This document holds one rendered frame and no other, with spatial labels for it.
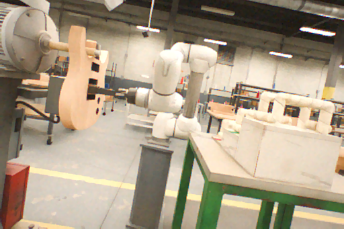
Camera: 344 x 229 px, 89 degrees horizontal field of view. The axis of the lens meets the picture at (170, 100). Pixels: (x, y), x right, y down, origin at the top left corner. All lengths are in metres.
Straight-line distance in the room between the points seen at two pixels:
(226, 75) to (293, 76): 4.61
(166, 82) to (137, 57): 11.42
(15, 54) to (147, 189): 1.23
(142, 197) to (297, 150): 1.23
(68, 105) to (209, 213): 0.61
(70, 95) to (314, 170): 0.87
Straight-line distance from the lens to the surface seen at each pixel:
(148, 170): 1.51
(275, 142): 0.65
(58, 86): 1.08
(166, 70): 0.67
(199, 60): 1.22
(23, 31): 0.84
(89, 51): 0.79
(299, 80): 14.81
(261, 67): 13.40
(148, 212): 1.68
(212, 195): 0.64
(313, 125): 0.80
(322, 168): 0.78
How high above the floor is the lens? 1.15
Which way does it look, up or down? 3 degrees down
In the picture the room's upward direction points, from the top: 10 degrees clockwise
